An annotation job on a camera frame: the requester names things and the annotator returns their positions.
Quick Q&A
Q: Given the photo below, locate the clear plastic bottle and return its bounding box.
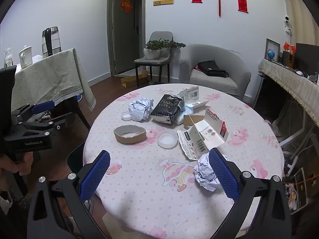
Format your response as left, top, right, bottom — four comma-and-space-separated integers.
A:
3, 48, 14, 68

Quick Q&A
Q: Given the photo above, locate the black bag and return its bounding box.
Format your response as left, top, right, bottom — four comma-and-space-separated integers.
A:
198, 60, 229, 78

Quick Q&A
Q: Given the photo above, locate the glass electric kettle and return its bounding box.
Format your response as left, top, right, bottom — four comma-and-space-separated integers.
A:
41, 26, 62, 59

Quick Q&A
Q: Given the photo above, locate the potted plant white pot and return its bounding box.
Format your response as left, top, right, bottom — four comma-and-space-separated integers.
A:
159, 38, 187, 58
144, 40, 162, 60

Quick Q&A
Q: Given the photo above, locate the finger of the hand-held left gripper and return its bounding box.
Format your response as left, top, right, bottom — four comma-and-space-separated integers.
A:
17, 112, 75, 133
11, 101, 56, 126

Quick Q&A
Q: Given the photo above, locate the orange cable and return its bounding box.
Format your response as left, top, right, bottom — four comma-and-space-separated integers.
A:
284, 176, 317, 183

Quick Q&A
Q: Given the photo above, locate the pink printed tablecloth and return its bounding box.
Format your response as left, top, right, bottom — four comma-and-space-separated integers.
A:
83, 83, 285, 239

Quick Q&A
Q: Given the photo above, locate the white mug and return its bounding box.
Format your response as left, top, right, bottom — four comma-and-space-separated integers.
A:
19, 46, 33, 69

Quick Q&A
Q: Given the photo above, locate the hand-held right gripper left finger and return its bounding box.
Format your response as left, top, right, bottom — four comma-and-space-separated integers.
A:
27, 151, 111, 239

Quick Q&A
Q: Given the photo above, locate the grey picture frame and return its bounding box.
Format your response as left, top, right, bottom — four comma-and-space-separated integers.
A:
265, 38, 281, 62

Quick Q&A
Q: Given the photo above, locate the white printed carton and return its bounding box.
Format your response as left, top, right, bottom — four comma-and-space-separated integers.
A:
176, 119, 226, 160

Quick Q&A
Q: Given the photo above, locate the beige fringed cloth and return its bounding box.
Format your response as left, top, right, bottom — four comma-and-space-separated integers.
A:
258, 58, 319, 127

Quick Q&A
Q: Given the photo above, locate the black monitor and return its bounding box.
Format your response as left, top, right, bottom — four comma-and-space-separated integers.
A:
295, 43, 319, 76

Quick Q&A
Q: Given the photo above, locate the blue white plastic wrapper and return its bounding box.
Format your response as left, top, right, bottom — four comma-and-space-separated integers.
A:
174, 105, 195, 125

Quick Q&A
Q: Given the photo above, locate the cardboard tape ring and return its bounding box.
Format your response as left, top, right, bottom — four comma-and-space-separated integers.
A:
114, 125, 147, 144

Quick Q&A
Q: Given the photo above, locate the table with beige tablecloth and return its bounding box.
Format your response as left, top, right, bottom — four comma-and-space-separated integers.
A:
11, 48, 96, 111

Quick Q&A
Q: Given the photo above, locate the grey dining chair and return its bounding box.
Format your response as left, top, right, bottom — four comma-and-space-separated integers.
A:
134, 31, 173, 87

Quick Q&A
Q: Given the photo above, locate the wooden speaker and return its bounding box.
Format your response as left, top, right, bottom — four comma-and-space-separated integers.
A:
282, 50, 296, 68

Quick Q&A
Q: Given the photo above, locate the flat cardboard box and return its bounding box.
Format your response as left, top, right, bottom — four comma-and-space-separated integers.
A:
121, 70, 148, 88

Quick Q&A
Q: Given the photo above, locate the white label card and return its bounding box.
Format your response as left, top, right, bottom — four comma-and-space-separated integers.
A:
180, 86, 200, 102

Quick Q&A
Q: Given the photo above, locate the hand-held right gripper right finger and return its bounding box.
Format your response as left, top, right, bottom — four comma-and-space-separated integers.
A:
208, 148, 292, 239

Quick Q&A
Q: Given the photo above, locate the red label cardboard box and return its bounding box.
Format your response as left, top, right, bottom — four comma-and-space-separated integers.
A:
184, 107, 229, 141

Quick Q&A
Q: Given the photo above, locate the dark wooden table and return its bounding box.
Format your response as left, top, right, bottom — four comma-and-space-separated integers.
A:
53, 96, 91, 130

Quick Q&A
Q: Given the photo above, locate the person's left forearm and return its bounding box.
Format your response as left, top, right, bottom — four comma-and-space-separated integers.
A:
0, 189, 33, 239

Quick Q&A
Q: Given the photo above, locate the person's left hand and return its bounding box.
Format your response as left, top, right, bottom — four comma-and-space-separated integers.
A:
0, 152, 34, 177

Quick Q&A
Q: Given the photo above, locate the white barcode paper flap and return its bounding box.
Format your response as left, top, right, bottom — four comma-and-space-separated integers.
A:
186, 100, 210, 110

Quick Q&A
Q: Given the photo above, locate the red door decoration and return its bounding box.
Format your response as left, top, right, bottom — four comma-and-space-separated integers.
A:
120, 0, 133, 13

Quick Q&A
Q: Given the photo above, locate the large paper ball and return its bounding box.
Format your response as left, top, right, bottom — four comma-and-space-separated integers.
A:
128, 98, 154, 121

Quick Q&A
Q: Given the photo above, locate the brown cardboard box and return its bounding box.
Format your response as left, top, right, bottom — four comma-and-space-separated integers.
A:
294, 168, 319, 207

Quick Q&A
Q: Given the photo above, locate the small paper ball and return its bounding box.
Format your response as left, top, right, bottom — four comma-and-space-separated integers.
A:
194, 154, 228, 192

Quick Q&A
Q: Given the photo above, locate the grey door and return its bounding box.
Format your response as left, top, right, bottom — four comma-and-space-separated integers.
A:
108, 0, 146, 75

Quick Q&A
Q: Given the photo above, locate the grey armchair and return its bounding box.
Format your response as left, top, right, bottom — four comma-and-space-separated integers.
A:
179, 44, 251, 102

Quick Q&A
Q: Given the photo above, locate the white desk frame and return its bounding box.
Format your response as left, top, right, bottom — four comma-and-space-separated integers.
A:
279, 123, 313, 148

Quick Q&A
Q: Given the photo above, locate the beige curtain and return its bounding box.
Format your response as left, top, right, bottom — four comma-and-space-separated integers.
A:
283, 0, 319, 46

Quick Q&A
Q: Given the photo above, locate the clear round plastic lid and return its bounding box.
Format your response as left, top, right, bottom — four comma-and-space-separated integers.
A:
157, 131, 178, 149

